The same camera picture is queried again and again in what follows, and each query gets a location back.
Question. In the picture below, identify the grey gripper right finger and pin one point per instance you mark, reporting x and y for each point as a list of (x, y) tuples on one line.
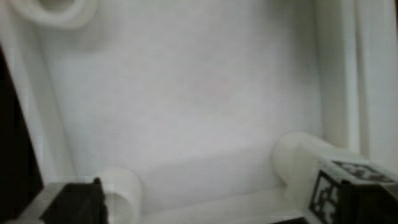
[(348, 204)]

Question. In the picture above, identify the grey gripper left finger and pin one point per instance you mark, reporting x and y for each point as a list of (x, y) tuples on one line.
[(68, 204)]

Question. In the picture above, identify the white table leg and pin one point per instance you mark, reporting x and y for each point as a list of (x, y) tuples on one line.
[(309, 160)]

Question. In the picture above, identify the white square table top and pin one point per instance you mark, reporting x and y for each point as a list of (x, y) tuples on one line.
[(167, 83)]

